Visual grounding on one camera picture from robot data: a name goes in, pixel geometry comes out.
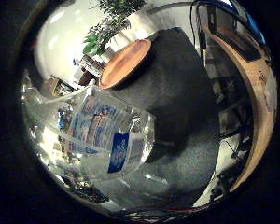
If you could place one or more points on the green leafy plant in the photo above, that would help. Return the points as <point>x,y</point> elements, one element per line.
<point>110,23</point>

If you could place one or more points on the white planter pot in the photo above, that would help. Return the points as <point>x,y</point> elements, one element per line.
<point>137,28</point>

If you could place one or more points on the clear plastic water bottle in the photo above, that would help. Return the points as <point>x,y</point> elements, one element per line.
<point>99,124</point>

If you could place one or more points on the round wooden board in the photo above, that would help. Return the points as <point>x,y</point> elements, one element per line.
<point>125,63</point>

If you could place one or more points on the wooden shelf with clutter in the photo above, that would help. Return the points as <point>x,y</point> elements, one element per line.
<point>59,87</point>

